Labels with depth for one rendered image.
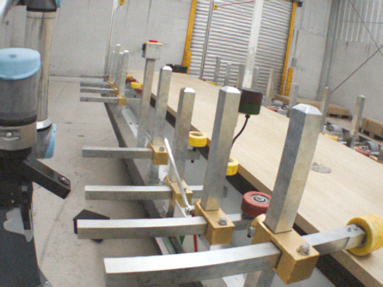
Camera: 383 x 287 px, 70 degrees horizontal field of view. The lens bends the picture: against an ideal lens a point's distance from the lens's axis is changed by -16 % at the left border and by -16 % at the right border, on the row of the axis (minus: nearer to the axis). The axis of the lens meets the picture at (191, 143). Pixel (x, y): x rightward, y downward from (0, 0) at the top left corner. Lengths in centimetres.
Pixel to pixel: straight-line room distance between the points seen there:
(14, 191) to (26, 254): 98
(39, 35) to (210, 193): 80
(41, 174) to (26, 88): 16
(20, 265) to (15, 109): 114
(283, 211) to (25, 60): 47
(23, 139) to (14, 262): 107
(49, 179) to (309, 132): 44
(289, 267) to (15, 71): 51
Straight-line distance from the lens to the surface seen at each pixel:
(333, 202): 87
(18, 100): 53
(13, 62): 52
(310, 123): 46
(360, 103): 177
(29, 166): 58
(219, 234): 70
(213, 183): 71
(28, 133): 56
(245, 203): 75
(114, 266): 40
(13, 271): 160
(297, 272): 48
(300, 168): 47
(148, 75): 138
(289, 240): 50
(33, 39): 118
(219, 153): 69
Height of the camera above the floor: 122
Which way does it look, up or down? 17 degrees down
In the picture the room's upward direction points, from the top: 9 degrees clockwise
